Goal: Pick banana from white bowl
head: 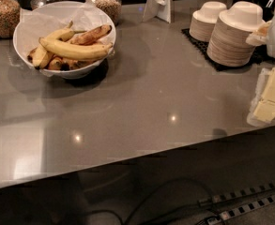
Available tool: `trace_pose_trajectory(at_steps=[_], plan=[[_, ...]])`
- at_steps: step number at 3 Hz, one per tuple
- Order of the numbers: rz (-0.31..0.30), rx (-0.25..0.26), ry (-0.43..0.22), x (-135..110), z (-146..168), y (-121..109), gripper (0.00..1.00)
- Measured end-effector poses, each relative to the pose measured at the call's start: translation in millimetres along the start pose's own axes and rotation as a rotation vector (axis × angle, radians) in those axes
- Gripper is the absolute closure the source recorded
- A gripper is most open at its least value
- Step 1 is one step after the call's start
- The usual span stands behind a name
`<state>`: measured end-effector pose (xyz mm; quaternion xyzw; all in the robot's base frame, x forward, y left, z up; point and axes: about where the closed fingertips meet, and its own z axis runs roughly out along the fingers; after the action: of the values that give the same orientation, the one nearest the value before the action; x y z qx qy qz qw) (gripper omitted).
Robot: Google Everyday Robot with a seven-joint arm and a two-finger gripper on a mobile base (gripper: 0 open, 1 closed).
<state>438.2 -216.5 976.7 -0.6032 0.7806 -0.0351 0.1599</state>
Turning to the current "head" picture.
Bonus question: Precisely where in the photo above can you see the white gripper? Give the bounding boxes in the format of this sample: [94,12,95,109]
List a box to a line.
[246,10,275,127]

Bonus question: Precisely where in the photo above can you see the long yellow front banana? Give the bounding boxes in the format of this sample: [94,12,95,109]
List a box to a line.
[47,40,113,60]

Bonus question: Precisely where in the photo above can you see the brown spotted back banana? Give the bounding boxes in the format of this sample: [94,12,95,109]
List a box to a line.
[69,24,112,45]

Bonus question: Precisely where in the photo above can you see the white bowl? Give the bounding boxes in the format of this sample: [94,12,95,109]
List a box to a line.
[12,0,117,81]

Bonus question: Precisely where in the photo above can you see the dark overripe bottom banana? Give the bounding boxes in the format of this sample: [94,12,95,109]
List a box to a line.
[46,56,93,71]

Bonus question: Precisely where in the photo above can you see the yellow left banana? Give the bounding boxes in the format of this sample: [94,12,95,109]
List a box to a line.
[32,22,75,69]

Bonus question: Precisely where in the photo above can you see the white paper bowl liner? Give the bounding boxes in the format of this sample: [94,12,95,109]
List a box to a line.
[13,1,116,68]

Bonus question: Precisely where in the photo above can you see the black rubber mat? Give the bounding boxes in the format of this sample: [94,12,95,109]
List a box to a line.
[181,28,275,71]

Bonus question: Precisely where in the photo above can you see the right stack paper bowls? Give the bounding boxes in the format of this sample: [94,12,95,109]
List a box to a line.
[206,1,265,68]

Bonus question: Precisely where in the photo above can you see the stack paper bowls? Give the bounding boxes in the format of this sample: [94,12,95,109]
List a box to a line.
[190,1,227,42]
[206,1,265,68]

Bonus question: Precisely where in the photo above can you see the left stack paper bowls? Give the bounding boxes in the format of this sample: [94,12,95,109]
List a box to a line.
[190,1,227,42]

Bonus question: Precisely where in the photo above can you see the white folded sign stand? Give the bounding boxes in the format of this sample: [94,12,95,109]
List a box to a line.
[143,0,174,23]

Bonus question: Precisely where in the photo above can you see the upper power strip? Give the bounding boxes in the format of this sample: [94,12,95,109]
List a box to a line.
[197,181,275,207]

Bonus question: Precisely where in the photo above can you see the power strip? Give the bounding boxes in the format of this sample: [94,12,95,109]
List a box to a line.
[204,194,275,225]
[197,181,275,207]

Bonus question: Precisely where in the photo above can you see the lower power strip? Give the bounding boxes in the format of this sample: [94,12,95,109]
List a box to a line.
[204,194,275,225]

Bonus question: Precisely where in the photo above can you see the right glass grain jar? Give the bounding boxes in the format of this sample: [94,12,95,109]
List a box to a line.
[85,0,122,24]

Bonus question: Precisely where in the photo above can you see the glass grain jar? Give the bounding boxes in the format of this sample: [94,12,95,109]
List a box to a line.
[85,0,122,24]
[0,0,21,38]

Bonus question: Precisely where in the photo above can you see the left glass grain jar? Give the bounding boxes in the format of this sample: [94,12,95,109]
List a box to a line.
[0,0,21,38]

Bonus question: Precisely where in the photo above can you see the black floor cable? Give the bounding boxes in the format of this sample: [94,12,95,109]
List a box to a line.
[80,176,216,225]

